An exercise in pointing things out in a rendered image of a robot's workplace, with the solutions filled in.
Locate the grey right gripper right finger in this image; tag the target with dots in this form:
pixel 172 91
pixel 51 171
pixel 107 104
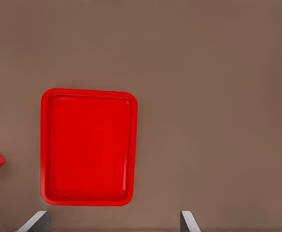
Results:
pixel 188 222

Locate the red rectangular tray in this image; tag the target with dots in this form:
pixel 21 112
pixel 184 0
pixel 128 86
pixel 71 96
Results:
pixel 88 147

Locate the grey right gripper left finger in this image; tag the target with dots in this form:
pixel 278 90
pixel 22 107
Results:
pixel 36 222

